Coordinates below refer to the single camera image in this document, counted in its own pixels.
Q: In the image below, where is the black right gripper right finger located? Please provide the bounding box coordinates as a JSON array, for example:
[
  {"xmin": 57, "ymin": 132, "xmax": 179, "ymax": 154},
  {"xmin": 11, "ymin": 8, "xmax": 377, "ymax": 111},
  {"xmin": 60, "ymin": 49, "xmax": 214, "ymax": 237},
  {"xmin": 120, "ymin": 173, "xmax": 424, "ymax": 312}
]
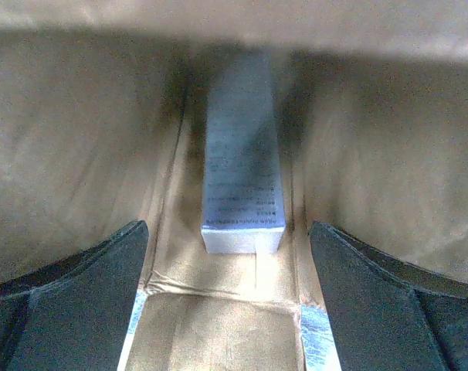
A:
[{"xmin": 309, "ymin": 222, "xmax": 468, "ymax": 370}]

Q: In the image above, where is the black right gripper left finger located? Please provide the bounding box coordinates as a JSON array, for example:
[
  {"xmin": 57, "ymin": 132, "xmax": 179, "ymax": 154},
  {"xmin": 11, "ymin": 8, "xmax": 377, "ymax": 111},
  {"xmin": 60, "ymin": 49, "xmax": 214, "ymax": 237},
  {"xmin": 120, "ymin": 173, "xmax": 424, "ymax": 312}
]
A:
[{"xmin": 0, "ymin": 221, "xmax": 149, "ymax": 370}]

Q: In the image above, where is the brown cardboard express box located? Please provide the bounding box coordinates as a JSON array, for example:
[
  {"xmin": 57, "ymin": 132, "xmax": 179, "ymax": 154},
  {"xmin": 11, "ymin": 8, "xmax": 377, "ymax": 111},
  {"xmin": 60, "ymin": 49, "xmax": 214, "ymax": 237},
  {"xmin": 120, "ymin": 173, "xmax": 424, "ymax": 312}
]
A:
[{"xmin": 0, "ymin": 1, "xmax": 468, "ymax": 370}]

